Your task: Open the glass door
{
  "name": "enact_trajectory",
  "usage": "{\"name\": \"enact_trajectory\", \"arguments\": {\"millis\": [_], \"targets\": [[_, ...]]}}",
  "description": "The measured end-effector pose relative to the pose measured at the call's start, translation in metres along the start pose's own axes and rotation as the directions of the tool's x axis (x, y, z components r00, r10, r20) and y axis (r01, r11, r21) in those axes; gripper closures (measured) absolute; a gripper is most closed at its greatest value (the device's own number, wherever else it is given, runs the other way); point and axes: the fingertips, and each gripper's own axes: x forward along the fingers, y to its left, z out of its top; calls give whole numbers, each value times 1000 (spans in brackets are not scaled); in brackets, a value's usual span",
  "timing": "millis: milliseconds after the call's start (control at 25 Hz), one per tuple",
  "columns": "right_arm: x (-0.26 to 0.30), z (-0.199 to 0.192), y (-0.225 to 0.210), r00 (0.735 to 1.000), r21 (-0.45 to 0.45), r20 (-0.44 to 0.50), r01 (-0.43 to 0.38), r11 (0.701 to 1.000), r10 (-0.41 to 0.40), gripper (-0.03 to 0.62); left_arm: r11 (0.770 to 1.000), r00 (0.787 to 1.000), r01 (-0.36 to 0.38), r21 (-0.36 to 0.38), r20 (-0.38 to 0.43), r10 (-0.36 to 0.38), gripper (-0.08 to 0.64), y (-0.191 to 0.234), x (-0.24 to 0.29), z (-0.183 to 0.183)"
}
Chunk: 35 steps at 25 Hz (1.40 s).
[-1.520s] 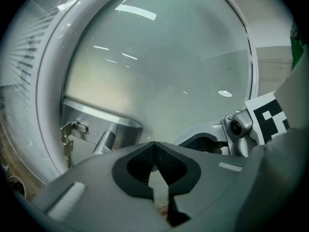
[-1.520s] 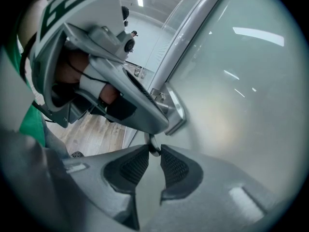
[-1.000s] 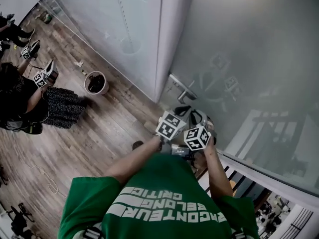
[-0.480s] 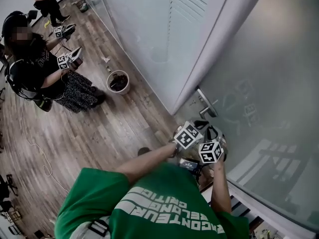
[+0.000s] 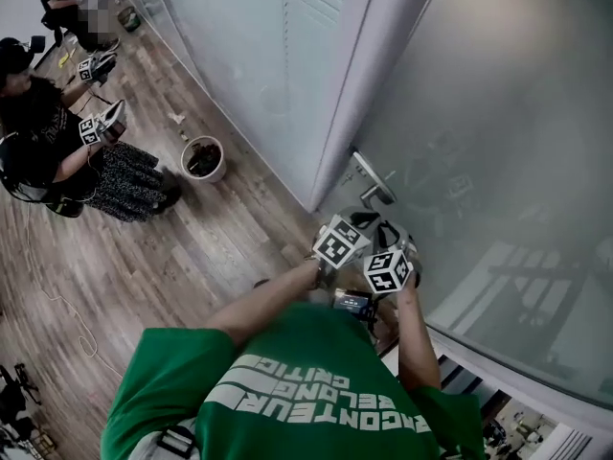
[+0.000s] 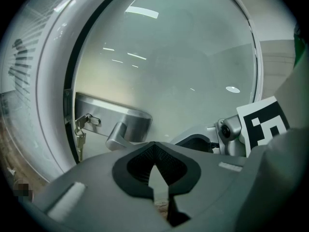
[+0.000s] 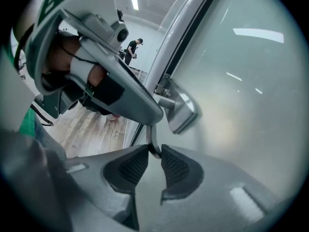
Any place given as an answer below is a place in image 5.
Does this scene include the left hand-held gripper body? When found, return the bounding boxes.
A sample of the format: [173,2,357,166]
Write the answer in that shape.
[313,211,374,277]

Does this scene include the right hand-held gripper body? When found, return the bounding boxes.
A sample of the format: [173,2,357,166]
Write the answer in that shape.
[362,244,425,294]

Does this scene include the silver door handle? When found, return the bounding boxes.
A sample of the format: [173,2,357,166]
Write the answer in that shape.
[352,149,398,210]

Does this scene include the frosted glass door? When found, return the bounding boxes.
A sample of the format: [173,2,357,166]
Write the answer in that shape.
[325,0,613,409]

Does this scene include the person's right forearm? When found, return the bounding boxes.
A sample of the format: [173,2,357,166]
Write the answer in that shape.
[393,285,443,393]

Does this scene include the person's left forearm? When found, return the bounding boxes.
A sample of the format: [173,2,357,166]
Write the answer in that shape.
[205,259,323,349]

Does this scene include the small black monitor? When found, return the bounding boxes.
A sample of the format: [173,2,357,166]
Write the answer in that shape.
[332,288,375,313]

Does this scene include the person in green shirt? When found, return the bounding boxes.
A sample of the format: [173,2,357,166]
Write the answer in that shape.
[100,302,488,460]

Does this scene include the white flowerpot with soil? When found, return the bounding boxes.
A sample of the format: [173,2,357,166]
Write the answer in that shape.
[180,135,228,184]

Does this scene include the green plant pot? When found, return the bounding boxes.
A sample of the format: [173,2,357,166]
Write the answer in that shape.
[117,6,143,33]

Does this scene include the pile of black equipment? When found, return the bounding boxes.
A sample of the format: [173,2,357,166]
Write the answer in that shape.
[0,361,55,460]

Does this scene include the glass wall panel with blinds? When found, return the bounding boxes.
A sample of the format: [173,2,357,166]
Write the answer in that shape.
[157,0,382,213]

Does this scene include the grey shoulder strap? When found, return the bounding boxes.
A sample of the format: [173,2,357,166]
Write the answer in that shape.
[156,424,198,460]

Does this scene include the thin white floor cable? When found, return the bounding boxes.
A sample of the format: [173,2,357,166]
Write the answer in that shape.
[23,208,125,378]

